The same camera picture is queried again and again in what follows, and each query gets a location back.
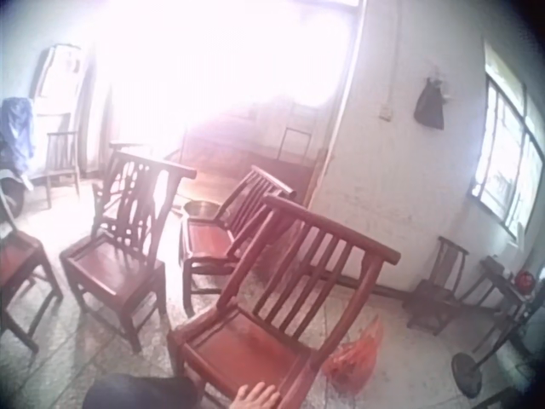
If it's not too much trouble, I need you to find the person's right hand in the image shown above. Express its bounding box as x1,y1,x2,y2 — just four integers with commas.
232,382,281,409

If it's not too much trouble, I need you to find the slat-back red wooden chair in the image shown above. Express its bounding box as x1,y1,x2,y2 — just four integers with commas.
167,194,402,409

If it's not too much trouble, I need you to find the red plastic bag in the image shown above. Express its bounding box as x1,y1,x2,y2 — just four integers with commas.
322,314,385,395

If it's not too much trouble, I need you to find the red wooden armchair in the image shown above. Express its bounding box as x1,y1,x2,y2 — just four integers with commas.
180,164,295,319

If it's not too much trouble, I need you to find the carved-back red wooden chair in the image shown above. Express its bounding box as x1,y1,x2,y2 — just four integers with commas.
59,149,198,354

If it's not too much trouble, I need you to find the metal basin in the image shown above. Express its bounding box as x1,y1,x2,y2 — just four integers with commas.
182,199,232,221

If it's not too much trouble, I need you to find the low dark wooden chair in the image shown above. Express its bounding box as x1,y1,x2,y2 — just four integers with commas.
405,236,470,337

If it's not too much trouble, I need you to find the standing fan base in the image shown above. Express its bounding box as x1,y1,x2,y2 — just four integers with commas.
450,304,536,400

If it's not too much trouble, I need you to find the dark wooden side table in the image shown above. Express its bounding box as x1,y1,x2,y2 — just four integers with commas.
462,255,538,357

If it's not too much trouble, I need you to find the red round object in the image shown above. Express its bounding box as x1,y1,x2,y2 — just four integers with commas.
514,269,537,296

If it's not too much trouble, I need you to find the small dark wooden chair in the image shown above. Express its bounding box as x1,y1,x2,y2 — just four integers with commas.
43,130,83,210

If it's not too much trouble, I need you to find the dark hanging bag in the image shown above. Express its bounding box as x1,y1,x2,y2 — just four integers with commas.
414,77,446,131

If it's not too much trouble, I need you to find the barred window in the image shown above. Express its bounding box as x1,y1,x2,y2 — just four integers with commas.
467,38,545,245

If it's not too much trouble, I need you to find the scooter with blue cover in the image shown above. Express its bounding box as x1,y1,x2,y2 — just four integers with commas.
0,96,38,219

